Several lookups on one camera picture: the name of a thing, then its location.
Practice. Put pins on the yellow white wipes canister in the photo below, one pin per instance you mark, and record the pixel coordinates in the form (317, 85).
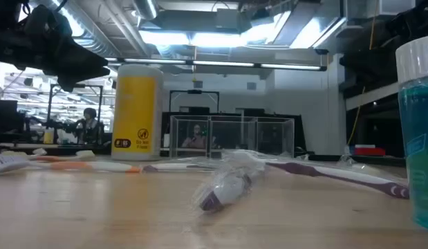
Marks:
(137, 114)

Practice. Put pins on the small yellow cup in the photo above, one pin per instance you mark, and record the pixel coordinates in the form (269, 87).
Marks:
(48, 137)

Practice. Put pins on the round silver ceiling duct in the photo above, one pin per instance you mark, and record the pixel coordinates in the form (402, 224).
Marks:
(146, 8)

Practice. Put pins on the small black gantry frame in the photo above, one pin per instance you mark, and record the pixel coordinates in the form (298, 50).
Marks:
(194, 92)

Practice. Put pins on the clear acrylic organizer box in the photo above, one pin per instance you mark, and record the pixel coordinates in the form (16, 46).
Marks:
(210, 138)

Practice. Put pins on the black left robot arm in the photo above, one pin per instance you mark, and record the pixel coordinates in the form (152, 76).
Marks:
(2, 14)

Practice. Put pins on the white ceiling air unit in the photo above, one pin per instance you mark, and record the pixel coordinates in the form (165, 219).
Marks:
(379, 7)

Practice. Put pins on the red flat box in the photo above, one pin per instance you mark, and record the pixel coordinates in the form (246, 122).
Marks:
(369, 151)

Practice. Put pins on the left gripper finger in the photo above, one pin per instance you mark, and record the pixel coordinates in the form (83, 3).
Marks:
(75, 60)
(75, 80)

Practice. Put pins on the distant seated person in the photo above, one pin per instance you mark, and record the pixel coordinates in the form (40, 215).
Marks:
(196, 140)

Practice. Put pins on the purple white toothbrush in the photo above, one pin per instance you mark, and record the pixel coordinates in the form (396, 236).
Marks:
(338, 176)
(227, 188)
(172, 167)
(6, 164)

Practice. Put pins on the black computer monitor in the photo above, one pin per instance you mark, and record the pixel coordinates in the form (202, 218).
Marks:
(4, 117)

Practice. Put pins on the teal mouthwash bottle white cap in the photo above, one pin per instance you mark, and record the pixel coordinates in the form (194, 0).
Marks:
(421, 138)

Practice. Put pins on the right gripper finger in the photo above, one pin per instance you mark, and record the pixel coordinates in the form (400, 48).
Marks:
(372, 76)
(372, 58)

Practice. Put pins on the black aluminium table frame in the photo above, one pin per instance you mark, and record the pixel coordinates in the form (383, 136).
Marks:
(355, 159)

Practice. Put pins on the long ceiling light bar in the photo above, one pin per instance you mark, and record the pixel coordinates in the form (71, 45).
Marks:
(220, 64)

